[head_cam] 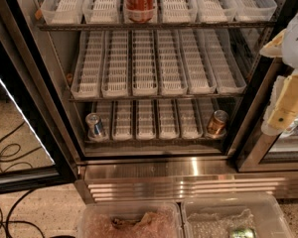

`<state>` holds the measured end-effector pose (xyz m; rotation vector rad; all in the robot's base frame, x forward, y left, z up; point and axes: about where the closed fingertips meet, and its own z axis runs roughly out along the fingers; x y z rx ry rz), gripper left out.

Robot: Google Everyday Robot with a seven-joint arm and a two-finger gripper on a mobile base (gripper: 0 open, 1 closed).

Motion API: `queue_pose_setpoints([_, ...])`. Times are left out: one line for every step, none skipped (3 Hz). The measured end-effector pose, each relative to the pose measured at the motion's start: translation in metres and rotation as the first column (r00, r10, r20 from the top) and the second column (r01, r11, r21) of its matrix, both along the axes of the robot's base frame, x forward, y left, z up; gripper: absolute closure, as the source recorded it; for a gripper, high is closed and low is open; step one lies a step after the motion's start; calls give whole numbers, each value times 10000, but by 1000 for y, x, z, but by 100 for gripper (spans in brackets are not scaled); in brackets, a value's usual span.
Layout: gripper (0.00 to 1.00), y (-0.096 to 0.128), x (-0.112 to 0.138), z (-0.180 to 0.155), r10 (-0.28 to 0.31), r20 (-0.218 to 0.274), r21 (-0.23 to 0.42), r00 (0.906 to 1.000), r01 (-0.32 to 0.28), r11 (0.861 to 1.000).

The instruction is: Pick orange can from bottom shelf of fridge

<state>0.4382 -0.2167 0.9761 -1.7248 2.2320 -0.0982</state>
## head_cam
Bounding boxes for wire shelf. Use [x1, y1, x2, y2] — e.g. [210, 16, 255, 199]
[85, 138, 222, 148]
[38, 22, 276, 32]
[69, 93, 244, 103]

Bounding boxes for black floor cables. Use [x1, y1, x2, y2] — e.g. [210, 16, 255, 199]
[0, 99, 48, 238]

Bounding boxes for middle wire shelf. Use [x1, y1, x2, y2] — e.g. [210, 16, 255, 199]
[69, 93, 244, 103]

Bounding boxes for bottom wire shelf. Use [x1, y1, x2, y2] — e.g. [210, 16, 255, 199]
[85, 138, 222, 148]

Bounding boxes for blue silver can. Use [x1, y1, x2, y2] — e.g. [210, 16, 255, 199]
[85, 113, 106, 141]

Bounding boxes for right clear plastic bin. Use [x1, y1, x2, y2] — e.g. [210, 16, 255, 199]
[181, 192, 294, 238]

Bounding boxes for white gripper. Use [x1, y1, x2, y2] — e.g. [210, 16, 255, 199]
[259, 13, 298, 136]

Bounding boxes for top wire shelf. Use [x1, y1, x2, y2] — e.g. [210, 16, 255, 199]
[38, 22, 276, 32]

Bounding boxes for orange soda can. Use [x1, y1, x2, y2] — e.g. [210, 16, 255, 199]
[207, 110, 228, 138]

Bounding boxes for right fridge glass door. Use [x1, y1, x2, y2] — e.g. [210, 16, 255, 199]
[233, 59, 298, 173]

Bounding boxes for left clear plastic bin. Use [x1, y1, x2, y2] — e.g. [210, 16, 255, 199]
[76, 201, 184, 238]

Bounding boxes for clear plastic bin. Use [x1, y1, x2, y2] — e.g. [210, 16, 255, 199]
[76, 201, 184, 238]
[181, 192, 294, 238]

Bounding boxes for red cola can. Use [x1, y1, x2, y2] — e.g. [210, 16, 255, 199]
[124, 0, 154, 23]

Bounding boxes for green can in bin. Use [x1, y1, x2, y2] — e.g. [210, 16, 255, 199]
[229, 228, 256, 238]

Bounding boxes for steel fridge base grille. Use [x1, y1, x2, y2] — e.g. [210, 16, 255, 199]
[74, 158, 298, 203]

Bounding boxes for open fridge glass door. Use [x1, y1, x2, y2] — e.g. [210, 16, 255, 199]
[0, 18, 76, 194]

